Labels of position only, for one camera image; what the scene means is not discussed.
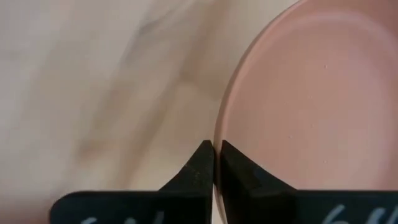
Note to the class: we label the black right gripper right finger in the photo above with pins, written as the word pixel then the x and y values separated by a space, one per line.
pixel 264 205

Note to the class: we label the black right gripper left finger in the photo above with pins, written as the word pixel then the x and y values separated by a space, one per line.
pixel 186 205

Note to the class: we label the pink plate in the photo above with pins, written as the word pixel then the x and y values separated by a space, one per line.
pixel 311 93

